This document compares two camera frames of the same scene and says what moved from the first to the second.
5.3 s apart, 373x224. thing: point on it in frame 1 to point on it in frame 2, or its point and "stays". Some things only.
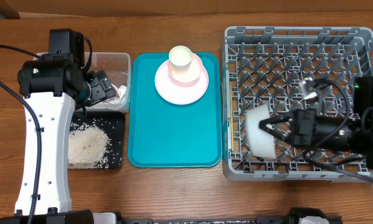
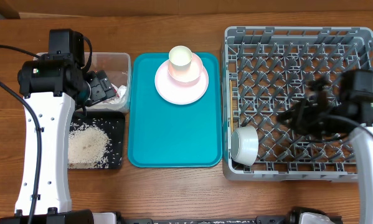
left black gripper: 101,85 stays
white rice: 88,147 stays
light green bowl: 261,143 to 245,145
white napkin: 120,99 stays
